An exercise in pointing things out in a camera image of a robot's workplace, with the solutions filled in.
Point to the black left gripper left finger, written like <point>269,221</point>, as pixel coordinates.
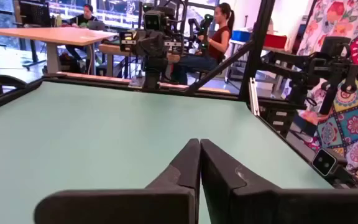
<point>120,205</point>

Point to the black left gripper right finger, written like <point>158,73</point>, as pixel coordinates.
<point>259,205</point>

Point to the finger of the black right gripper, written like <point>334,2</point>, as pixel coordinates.
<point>159,45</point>
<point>146,45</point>

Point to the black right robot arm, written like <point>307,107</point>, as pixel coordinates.
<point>154,71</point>

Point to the black and green robot arm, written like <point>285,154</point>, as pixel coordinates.
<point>204,31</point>

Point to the brown wooden desk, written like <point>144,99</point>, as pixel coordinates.
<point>113,49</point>

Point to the open silver laptop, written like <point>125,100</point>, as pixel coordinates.
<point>96,25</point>

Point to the seated person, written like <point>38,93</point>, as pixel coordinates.
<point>219,43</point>
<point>84,20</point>

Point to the black backpack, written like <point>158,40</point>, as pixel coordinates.
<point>68,62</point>

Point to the green drink bottle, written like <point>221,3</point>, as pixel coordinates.
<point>58,20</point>

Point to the light wood desk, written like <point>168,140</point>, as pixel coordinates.
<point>51,35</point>

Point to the blue plastic bin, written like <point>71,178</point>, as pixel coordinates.
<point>240,35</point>

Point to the black box white labels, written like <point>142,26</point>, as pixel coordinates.
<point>278,119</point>

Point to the silver aluminium extrusion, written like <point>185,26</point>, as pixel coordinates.
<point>254,96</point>

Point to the red plastic bin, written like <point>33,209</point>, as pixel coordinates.
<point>275,41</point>

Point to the white side table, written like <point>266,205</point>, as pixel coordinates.
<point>278,53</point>

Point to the colourful floral cloth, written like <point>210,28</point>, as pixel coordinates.
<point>353,124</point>

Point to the black chair back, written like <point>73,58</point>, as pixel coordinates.
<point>5,81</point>

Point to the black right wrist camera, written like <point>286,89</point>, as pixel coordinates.
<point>153,21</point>

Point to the small black box camera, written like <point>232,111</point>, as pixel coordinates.
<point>323,162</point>

